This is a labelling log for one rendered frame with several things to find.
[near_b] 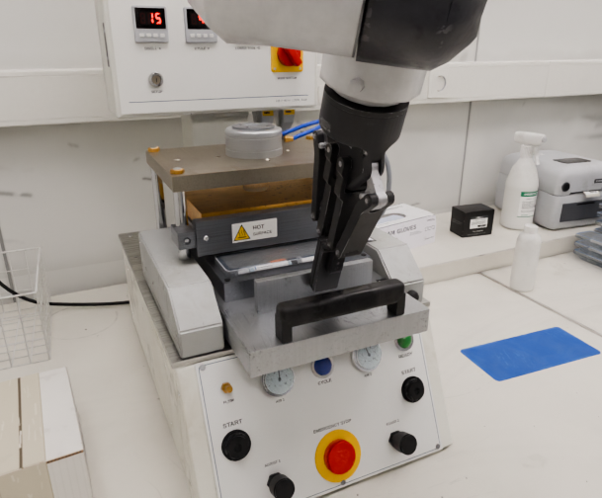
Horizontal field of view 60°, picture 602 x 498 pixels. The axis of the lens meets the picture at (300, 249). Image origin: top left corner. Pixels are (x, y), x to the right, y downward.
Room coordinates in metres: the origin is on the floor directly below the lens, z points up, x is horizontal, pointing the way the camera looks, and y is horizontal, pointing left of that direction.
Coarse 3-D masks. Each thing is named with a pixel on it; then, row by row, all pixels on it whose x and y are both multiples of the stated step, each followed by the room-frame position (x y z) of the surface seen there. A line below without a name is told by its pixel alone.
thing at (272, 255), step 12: (312, 240) 0.66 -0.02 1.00; (240, 252) 0.62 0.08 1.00; (252, 252) 0.62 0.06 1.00; (264, 252) 0.62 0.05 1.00; (276, 252) 0.62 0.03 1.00; (288, 252) 0.62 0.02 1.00; (300, 252) 0.62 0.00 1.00; (312, 252) 0.62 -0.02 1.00; (228, 264) 0.58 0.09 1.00; (240, 264) 0.58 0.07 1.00; (252, 264) 0.58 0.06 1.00; (264, 264) 0.58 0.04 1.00
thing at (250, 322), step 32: (256, 288) 0.52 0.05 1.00; (288, 288) 0.53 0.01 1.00; (224, 320) 0.51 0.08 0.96; (256, 320) 0.50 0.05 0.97; (352, 320) 0.50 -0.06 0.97; (384, 320) 0.51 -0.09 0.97; (416, 320) 0.53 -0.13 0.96; (256, 352) 0.44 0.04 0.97; (288, 352) 0.46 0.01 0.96; (320, 352) 0.47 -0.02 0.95
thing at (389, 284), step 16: (352, 288) 0.50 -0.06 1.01; (368, 288) 0.50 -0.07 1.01; (384, 288) 0.51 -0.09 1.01; (400, 288) 0.51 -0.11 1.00; (288, 304) 0.47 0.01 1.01; (304, 304) 0.47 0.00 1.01; (320, 304) 0.47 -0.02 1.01; (336, 304) 0.48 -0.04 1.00; (352, 304) 0.49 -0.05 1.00; (368, 304) 0.50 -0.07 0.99; (384, 304) 0.51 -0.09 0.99; (400, 304) 0.52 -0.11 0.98; (288, 320) 0.46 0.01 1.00; (304, 320) 0.47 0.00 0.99; (320, 320) 0.48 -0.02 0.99; (288, 336) 0.46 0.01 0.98
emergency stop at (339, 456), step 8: (336, 440) 0.50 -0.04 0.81; (344, 440) 0.50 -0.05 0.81; (328, 448) 0.49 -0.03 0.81; (336, 448) 0.49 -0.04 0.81; (344, 448) 0.49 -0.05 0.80; (352, 448) 0.50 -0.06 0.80; (328, 456) 0.48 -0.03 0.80; (336, 456) 0.49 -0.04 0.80; (344, 456) 0.49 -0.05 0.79; (352, 456) 0.49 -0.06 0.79; (328, 464) 0.48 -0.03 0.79; (336, 464) 0.48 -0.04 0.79; (344, 464) 0.48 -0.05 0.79; (352, 464) 0.49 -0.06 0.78; (336, 472) 0.48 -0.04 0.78; (344, 472) 0.48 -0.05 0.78
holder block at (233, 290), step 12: (300, 240) 0.69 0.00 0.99; (192, 252) 0.68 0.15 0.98; (228, 252) 0.64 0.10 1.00; (204, 264) 0.63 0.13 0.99; (216, 276) 0.57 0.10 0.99; (252, 276) 0.57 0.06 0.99; (264, 276) 0.57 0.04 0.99; (216, 288) 0.57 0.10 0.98; (228, 288) 0.55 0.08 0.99; (240, 288) 0.55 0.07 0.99; (252, 288) 0.56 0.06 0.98; (228, 300) 0.55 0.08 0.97
